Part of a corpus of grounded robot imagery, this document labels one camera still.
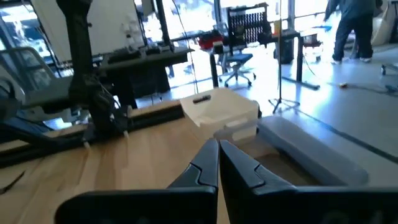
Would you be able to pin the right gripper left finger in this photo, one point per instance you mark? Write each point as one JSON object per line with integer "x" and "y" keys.
{"x": 186, "y": 202}

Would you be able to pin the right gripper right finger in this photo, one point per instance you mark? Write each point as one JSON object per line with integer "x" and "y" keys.
{"x": 264, "y": 202}

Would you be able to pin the black metal fork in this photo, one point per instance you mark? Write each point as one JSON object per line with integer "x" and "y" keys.
{"x": 12, "y": 183}

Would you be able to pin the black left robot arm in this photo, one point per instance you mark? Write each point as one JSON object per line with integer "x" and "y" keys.
{"x": 77, "y": 46}

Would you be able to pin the grey translucent plastic bin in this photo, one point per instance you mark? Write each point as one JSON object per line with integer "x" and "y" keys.
{"x": 311, "y": 149}

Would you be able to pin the white plastic bin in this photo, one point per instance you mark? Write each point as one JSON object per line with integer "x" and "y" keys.
{"x": 217, "y": 109}

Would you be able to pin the blue office chair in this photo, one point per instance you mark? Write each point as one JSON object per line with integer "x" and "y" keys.
{"x": 239, "y": 59}

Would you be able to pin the grey desk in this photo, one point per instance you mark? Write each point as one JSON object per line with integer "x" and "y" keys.
{"x": 149, "y": 59}

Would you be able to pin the black waste bin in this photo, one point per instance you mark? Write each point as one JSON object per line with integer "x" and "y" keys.
{"x": 284, "y": 51}

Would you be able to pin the black tripod stand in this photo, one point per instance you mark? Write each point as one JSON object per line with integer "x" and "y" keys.
{"x": 280, "y": 46}

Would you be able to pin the red bag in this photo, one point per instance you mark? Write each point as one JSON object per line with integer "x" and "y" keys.
{"x": 211, "y": 40}

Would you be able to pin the black rack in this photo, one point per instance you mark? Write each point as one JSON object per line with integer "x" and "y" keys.
{"x": 248, "y": 25}

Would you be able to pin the white board panel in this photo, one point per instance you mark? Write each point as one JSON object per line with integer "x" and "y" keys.
{"x": 102, "y": 28}

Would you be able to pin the person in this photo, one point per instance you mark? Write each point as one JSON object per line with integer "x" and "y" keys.
{"x": 351, "y": 25}

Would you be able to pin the white bag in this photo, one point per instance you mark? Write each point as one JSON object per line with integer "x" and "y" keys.
{"x": 382, "y": 28}

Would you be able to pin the black aluminium frame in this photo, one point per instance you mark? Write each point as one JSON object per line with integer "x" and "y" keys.
{"x": 155, "y": 115}

